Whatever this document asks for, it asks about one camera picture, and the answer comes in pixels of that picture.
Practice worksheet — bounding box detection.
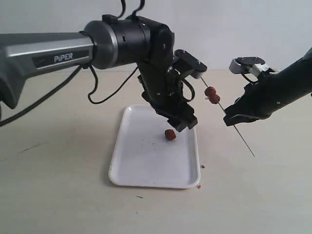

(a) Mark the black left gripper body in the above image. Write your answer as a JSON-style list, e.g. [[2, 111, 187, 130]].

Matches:
[[137, 62, 195, 122]]

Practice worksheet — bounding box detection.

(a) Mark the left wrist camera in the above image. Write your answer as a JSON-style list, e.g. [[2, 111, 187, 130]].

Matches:
[[173, 49, 208, 79]]

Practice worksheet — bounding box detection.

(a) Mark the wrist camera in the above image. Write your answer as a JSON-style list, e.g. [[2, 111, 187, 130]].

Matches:
[[173, 49, 208, 79], [229, 57, 270, 77]]

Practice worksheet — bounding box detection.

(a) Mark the thin metal skewer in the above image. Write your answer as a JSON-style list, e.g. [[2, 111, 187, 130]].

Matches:
[[200, 76, 256, 158]]

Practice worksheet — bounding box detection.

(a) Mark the white rectangular plastic tray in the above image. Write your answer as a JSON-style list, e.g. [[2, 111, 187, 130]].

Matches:
[[108, 105, 201, 189]]

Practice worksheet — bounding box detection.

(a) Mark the red berry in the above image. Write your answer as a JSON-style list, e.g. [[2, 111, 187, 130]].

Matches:
[[204, 86, 216, 98], [164, 129, 176, 141], [209, 94, 220, 104]]

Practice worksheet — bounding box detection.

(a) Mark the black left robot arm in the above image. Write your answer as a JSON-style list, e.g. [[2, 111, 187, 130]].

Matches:
[[0, 15, 197, 131]]

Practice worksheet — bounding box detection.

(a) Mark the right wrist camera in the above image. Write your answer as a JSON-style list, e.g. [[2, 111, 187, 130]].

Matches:
[[229, 57, 270, 77]]

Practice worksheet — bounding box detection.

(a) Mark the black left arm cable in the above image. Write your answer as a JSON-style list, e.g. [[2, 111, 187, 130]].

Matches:
[[0, 64, 139, 127]]

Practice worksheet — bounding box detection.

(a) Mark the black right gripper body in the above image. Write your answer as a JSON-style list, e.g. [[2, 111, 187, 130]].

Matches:
[[234, 75, 288, 119]]

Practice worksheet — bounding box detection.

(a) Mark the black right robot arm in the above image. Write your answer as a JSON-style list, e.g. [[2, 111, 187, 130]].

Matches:
[[223, 50, 312, 126]]

